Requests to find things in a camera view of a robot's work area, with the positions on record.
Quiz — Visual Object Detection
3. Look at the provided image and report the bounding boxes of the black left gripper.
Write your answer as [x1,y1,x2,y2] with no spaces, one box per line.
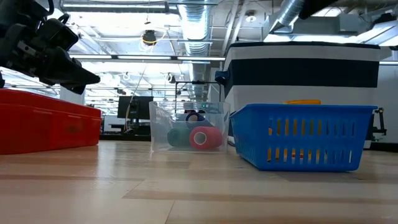
[0,23,101,96]

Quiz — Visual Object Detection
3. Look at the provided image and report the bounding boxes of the green bandage roll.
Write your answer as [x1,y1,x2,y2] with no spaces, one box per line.
[167,128,192,147]

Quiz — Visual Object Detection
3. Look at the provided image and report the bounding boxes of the blue bandage roll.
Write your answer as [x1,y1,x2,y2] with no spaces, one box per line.
[185,111,215,130]

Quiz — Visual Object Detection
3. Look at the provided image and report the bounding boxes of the red bandage roll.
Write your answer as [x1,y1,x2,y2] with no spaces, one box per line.
[188,126,223,151]

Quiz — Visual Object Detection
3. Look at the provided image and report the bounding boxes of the small orange pill bottle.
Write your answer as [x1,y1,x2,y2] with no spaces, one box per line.
[283,99,322,106]

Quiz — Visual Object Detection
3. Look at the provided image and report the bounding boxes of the red first aid kit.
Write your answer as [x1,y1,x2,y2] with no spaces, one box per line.
[0,88,103,156]

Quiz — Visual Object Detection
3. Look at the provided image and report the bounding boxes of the black background monitor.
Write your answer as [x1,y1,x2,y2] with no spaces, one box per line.
[117,95,154,121]

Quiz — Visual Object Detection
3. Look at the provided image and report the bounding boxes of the long ceiling light strip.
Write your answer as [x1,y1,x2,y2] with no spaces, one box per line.
[68,54,226,62]

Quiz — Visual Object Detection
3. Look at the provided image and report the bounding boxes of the clear plastic container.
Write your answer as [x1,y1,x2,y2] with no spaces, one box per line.
[149,100,231,154]

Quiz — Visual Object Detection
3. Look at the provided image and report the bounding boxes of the blue plastic basket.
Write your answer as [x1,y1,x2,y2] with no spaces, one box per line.
[229,103,379,173]

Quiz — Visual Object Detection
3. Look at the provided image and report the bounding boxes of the amber pill bottle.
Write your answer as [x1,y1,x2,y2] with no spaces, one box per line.
[267,118,327,164]

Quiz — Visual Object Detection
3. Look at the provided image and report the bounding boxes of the navy striped fabric storage bin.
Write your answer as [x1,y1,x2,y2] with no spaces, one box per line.
[214,41,392,149]

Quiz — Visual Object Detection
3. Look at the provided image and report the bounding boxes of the black background stand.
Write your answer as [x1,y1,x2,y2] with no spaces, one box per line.
[374,106,388,138]

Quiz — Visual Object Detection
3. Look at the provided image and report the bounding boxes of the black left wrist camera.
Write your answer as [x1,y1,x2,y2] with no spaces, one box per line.
[37,17,80,52]

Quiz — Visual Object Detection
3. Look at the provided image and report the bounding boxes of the yellow ceiling cable reel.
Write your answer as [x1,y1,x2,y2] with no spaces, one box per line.
[141,29,169,47]

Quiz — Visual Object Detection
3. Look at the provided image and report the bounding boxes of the black background frame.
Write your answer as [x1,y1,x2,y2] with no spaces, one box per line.
[174,80,223,105]

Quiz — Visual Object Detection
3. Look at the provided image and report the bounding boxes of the wide silver ventilation duct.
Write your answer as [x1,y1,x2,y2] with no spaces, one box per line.
[177,0,214,102]

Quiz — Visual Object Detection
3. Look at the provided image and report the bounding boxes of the slanted silver ventilation duct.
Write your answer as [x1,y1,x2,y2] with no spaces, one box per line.
[269,0,305,34]

